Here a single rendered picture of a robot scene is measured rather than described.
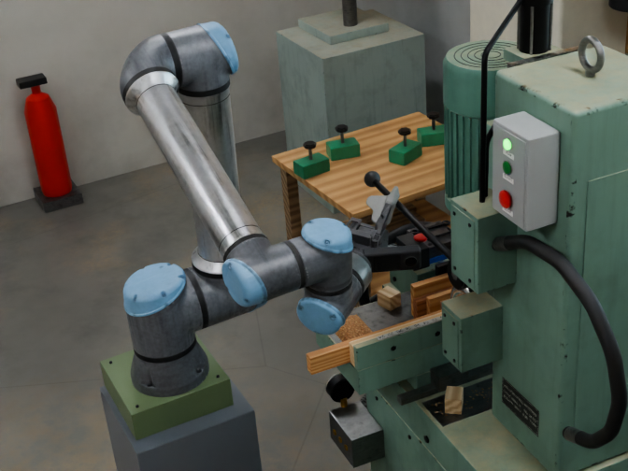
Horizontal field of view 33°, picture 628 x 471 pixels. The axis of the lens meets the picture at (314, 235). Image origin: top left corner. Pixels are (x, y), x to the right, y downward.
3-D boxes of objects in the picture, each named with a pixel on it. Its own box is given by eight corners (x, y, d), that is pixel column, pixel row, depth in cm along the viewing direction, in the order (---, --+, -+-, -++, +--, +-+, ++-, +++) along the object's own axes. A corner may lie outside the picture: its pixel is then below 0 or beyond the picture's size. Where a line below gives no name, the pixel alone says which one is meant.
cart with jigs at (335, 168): (421, 229, 441) (418, 84, 410) (508, 289, 397) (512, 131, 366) (282, 278, 415) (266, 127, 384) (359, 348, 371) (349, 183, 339)
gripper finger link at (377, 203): (372, 176, 217) (358, 217, 215) (399, 182, 215) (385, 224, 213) (376, 181, 220) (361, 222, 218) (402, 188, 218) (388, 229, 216)
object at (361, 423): (361, 426, 250) (359, 399, 246) (385, 457, 240) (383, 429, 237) (328, 437, 248) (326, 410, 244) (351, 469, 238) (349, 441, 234)
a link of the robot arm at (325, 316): (338, 306, 192) (338, 347, 198) (365, 266, 201) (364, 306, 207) (292, 292, 195) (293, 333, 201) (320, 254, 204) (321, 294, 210)
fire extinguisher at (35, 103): (72, 187, 501) (48, 66, 472) (83, 203, 486) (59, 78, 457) (35, 197, 494) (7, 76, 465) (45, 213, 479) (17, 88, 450)
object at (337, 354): (583, 278, 232) (584, 263, 231) (589, 283, 231) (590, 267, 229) (307, 369, 211) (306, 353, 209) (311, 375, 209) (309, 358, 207)
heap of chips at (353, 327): (356, 314, 227) (356, 306, 226) (378, 337, 219) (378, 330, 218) (326, 323, 225) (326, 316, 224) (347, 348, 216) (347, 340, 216)
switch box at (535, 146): (521, 198, 178) (523, 109, 170) (557, 223, 170) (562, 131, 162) (490, 207, 176) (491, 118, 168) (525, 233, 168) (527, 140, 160)
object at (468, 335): (482, 340, 205) (482, 287, 199) (502, 359, 199) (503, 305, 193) (439, 354, 202) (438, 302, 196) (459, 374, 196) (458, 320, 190)
